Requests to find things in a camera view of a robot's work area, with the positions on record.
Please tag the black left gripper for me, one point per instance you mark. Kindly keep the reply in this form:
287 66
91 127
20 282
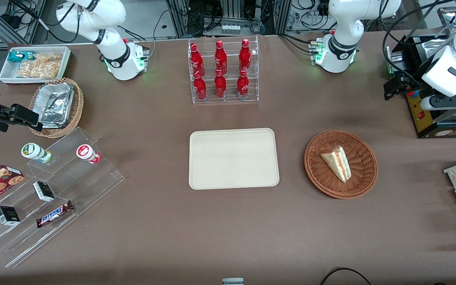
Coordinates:
417 77

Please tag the triangular sandwich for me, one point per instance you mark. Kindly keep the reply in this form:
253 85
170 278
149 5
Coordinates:
339 164

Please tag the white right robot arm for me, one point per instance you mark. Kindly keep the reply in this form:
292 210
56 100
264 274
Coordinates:
93 18

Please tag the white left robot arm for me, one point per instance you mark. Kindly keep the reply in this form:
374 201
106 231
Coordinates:
342 23

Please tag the aluminium foil tray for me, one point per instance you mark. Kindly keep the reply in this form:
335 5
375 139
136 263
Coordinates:
56 105

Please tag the light wicker basket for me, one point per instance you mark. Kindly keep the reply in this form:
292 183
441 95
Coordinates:
78 103

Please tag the round brown wicker basket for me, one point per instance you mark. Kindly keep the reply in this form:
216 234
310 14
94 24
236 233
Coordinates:
360 174

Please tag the beige rectangular tray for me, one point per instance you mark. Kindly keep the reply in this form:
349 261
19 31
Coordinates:
234 158

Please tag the green lid yogurt cup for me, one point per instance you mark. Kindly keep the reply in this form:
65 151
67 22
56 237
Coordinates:
33 151

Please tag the black hot food display machine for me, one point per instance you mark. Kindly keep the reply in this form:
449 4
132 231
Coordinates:
422 116

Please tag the white rectangular bin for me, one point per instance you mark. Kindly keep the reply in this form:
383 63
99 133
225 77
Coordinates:
8 75

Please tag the clear bag of chips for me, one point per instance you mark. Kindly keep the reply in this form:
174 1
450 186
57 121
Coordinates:
42 66

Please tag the red lid yogurt cup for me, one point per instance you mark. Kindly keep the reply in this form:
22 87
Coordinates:
85 152

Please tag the green snack packet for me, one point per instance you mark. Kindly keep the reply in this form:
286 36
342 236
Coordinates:
16 56

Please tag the small black box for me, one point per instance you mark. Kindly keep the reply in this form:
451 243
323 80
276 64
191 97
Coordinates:
44 191
7 215

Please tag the clear acrylic stepped shelf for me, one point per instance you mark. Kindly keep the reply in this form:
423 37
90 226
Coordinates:
73 186

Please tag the snickers chocolate bar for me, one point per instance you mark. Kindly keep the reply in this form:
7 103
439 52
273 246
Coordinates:
54 214

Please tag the red cola bottle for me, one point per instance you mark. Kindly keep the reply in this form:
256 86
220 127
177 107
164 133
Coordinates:
220 57
200 87
196 59
220 85
245 55
243 85

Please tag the clear acrylic bottle rack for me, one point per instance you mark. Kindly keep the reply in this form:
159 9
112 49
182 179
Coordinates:
228 101

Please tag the small grey device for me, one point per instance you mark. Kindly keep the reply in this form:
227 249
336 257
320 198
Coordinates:
232 281

